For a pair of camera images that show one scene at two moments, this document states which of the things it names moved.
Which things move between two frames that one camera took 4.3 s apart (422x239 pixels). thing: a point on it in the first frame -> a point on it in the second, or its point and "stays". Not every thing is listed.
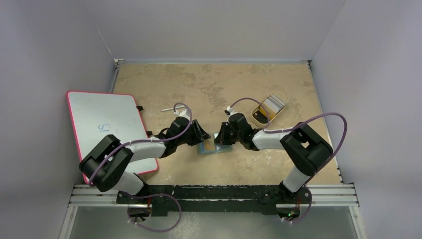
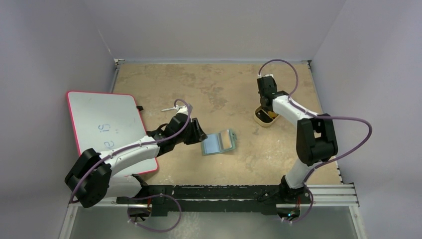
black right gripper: [225, 133] -> [265, 83]
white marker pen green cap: [172, 108] stays
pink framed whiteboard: [95, 115] stays
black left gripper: [198, 134] stays
